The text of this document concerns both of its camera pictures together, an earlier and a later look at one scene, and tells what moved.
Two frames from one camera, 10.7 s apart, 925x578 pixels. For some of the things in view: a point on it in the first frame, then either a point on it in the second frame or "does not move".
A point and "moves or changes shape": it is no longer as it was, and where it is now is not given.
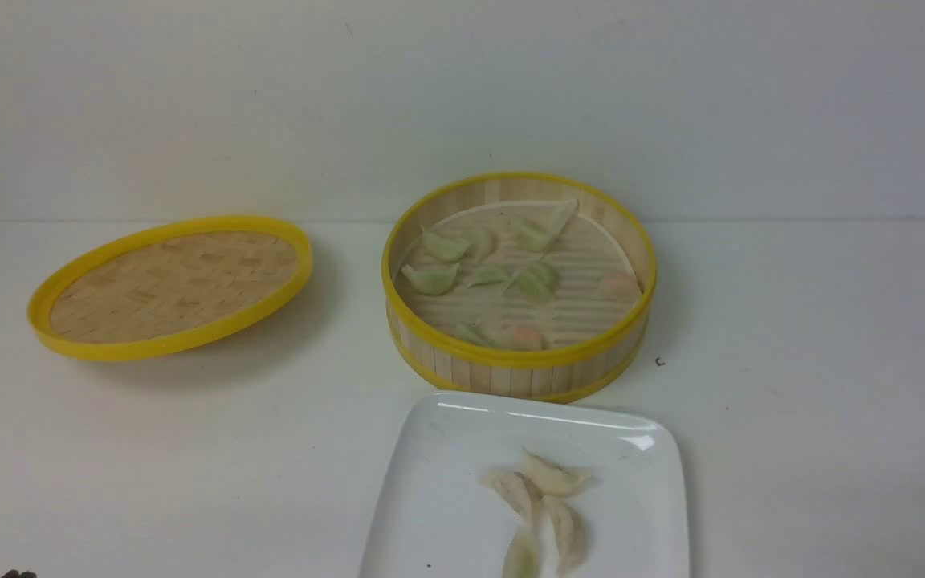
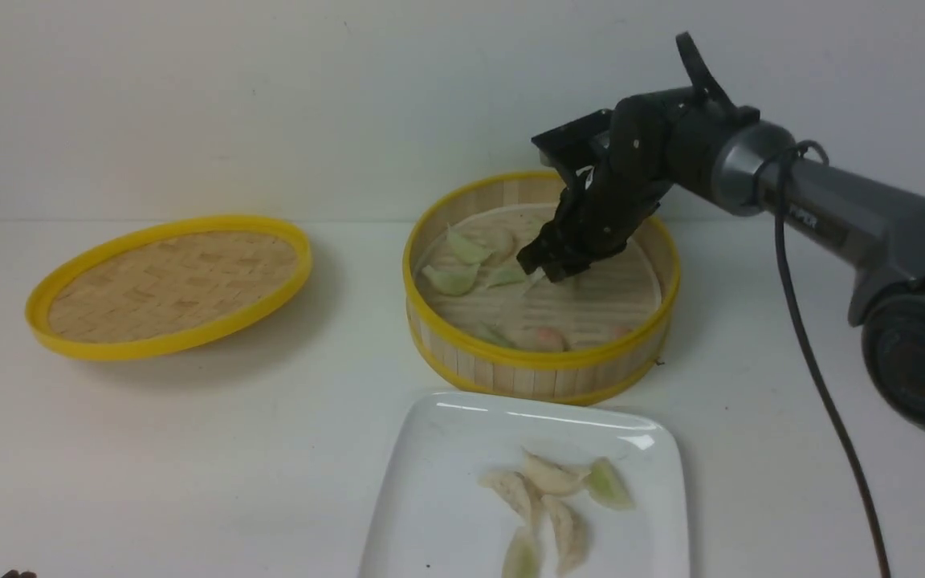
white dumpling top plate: [552, 480] does not move
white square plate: [434, 518] does not move
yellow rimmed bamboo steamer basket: [517, 287] moves or changes shape
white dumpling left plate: [519, 494] does not move
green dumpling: [531, 236] -> [605, 485]
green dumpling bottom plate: [523, 555] does not move
